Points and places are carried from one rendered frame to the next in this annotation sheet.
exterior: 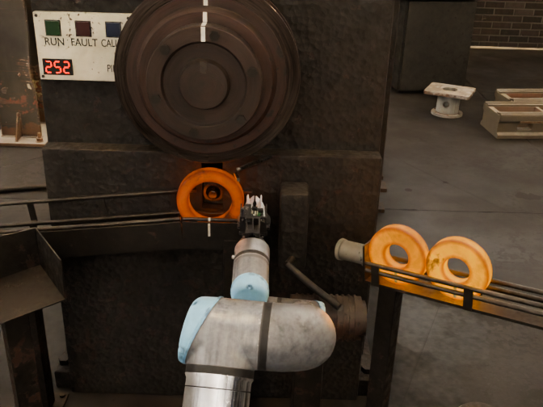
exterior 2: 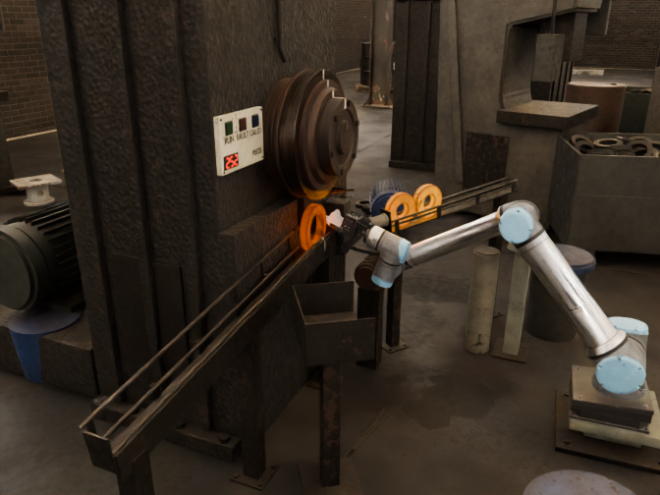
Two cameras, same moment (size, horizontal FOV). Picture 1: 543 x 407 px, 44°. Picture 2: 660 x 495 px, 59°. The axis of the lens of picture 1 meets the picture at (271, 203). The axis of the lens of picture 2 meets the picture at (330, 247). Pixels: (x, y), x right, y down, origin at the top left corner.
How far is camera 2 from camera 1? 2.26 m
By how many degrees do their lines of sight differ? 60
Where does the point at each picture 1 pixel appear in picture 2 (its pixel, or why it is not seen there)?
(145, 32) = (309, 112)
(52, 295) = (345, 314)
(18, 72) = not seen: outside the picture
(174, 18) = (324, 97)
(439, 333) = not seen: hidden behind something
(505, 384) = not seen: hidden behind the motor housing
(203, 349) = (535, 225)
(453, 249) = (427, 191)
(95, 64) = (247, 151)
